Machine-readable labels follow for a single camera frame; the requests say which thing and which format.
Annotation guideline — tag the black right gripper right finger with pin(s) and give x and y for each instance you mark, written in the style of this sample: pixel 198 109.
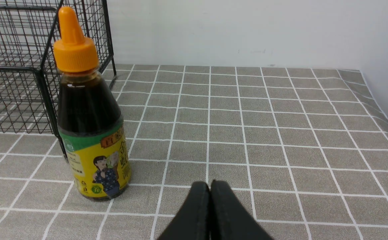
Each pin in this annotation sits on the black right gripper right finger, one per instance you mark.
pixel 229 219

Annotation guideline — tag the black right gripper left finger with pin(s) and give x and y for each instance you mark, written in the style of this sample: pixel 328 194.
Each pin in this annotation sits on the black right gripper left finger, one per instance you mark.
pixel 192 220

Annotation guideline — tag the orange-capped seasoning sauce bottle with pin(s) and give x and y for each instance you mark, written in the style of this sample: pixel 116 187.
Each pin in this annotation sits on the orange-capped seasoning sauce bottle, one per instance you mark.
pixel 89 119

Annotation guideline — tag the grey checkered tablecloth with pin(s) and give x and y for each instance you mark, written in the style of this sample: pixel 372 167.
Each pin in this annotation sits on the grey checkered tablecloth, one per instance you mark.
pixel 305 151

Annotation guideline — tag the black wire mesh shelf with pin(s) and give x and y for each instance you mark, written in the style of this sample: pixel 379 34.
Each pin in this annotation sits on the black wire mesh shelf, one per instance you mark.
pixel 29 78

